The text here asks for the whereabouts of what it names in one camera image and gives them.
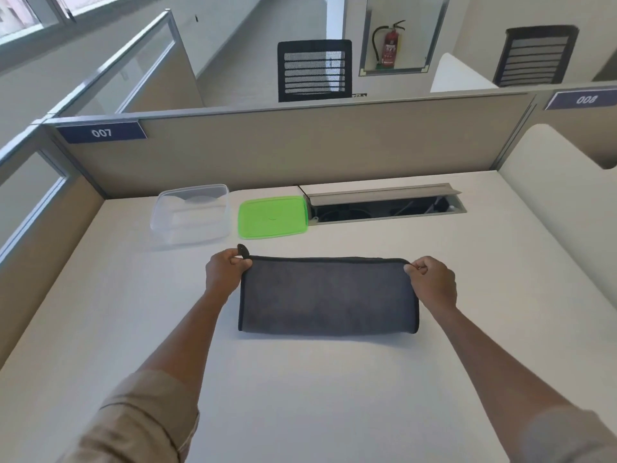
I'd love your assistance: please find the person's right hand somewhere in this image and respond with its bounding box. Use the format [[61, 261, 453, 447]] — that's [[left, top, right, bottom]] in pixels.
[[403, 256, 458, 313]]

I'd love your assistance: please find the person's left hand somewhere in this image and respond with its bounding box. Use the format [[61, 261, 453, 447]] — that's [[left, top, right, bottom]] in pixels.
[[205, 249, 253, 300]]

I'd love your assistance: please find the dark grey towel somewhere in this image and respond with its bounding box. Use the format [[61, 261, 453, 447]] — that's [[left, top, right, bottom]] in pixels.
[[236, 244, 421, 335]]

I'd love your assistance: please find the person's right forearm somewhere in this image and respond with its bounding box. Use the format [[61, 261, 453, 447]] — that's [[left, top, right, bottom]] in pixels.
[[426, 304, 617, 463]]

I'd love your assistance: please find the person's left forearm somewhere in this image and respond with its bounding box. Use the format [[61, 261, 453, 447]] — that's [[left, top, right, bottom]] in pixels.
[[57, 288, 233, 463]]

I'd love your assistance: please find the green plastic container lid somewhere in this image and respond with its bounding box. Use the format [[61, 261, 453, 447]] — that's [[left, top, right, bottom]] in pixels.
[[237, 196, 309, 240]]

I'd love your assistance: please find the clear plastic food container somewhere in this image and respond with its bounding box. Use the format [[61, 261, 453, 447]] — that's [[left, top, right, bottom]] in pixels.
[[150, 184, 230, 246]]

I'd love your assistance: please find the beige cubicle partition panel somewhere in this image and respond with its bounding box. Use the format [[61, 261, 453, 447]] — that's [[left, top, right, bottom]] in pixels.
[[42, 86, 538, 200]]

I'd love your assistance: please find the white rounded desk divider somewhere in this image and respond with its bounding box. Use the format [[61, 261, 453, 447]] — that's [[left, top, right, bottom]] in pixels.
[[497, 123, 617, 314]]

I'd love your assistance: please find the blue desk number label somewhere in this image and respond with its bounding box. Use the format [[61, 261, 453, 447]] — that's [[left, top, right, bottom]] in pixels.
[[57, 120, 148, 144], [545, 88, 617, 111]]

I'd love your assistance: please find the black mesh office chair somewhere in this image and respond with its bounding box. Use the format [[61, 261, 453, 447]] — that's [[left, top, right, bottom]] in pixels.
[[493, 25, 579, 88], [277, 39, 353, 103]]

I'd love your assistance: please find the glass-topped side partition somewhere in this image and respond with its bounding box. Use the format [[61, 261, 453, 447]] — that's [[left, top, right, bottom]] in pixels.
[[0, 9, 205, 369]]

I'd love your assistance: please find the red fire extinguisher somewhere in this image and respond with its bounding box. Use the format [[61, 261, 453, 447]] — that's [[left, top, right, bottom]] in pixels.
[[372, 20, 406, 70]]

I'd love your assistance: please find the glass fire extinguisher cabinet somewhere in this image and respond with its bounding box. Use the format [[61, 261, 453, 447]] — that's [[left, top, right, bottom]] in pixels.
[[359, 0, 452, 77]]

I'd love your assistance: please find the grey desk cable tray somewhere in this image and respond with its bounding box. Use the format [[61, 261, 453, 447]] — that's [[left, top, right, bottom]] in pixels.
[[297, 183, 468, 226]]

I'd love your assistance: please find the window with grey frame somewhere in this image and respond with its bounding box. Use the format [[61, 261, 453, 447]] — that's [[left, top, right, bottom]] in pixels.
[[0, 0, 145, 46]]

